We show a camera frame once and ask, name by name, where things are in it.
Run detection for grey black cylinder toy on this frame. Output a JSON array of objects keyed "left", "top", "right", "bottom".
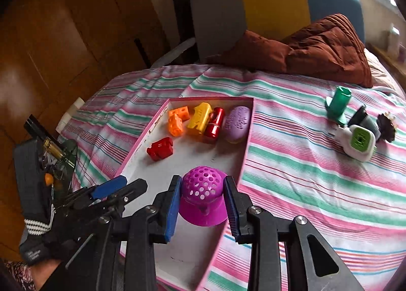
[{"left": 347, "top": 105, "right": 383, "bottom": 142}]

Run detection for orange block toy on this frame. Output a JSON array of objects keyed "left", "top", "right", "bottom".
[{"left": 167, "top": 105, "right": 191, "bottom": 137}]

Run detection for red puzzle piece toy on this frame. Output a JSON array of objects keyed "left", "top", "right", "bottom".
[{"left": 146, "top": 137, "right": 174, "bottom": 161}]

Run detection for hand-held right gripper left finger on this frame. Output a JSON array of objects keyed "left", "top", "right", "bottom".
[{"left": 44, "top": 175, "right": 183, "bottom": 291}]

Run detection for pink tray box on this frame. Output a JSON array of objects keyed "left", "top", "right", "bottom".
[{"left": 114, "top": 96, "right": 255, "bottom": 291}]

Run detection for black gold bottle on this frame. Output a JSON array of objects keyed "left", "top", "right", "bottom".
[{"left": 24, "top": 114, "right": 69, "bottom": 160}]

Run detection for green glass jar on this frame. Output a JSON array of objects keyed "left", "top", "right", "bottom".
[{"left": 55, "top": 139, "right": 78, "bottom": 184}]

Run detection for white bed rail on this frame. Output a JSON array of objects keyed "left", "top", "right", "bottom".
[{"left": 150, "top": 37, "right": 195, "bottom": 68}]

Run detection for yellow plastic toy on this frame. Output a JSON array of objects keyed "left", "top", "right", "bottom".
[{"left": 187, "top": 102, "right": 212, "bottom": 136}]

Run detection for white plastic tubes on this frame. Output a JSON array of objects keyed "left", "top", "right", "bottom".
[{"left": 55, "top": 97, "right": 86, "bottom": 133}]

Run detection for dark brown flower-shaped toy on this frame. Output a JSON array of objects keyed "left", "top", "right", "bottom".
[{"left": 377, "top": 113, "right": 397, "bottom": 143}]

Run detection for brown quilt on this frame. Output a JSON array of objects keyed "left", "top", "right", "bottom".
[{"left": 208, "top": 13, "right": 374, "bottom": 89}]

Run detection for purple oval soap toy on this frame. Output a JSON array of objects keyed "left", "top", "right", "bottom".
[{"left": 224, "top": 106, "right": 252, "bottom": 144}]

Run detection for magenta perforated dome toy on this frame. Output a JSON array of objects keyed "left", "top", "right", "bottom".
[{"left": 178, "top": 166, "right": 229, "bottom": 227}]

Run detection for white green plastic device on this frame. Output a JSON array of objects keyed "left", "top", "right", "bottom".
[{"left": 334, "top": 124, "right": 378, "bottom": 163}]

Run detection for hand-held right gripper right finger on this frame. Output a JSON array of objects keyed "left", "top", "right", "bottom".
[{"left": 224, "top": 175, "right": 365, "bottom": 291}]

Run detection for white box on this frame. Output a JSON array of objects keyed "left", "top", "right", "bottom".
[{"left": 387, "top": 25, "right": 401, "bottom": 57}]

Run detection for light pink pillow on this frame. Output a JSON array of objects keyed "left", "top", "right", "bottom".
[{"left": 365, "top": 48, "right": 400, "bottom": 92}]

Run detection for floral clothing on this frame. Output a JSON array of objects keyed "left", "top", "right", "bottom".
[{"left": 0, "top": 261, "right": 35, "bottom": 291}]

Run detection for person's left forearm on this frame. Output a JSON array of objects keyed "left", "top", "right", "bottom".
[{"left": 30, "top": 259, "right": 64, "bottom": 291}]

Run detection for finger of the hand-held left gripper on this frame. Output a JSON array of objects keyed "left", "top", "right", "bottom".
[
  {"left": 54, "top": 178, "right": 148, "bottom": 228},
  {"left": 66, "top": 175, "right": 128, "bottom": 209}
]

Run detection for red metallic cylinder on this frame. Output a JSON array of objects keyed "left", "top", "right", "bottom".
[{"left": 204, "top": 107, "right": 226, "bottom": 139}]

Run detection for grey yellow blue headboard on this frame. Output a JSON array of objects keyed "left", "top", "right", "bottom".
[{"left": 190, "top": 0, "right": 365, "bottom": 61}]

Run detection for green plastic cup toy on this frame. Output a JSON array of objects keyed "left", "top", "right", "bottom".
[{"left": 325, "top": 86, "right": 352, "bottom": 125}]

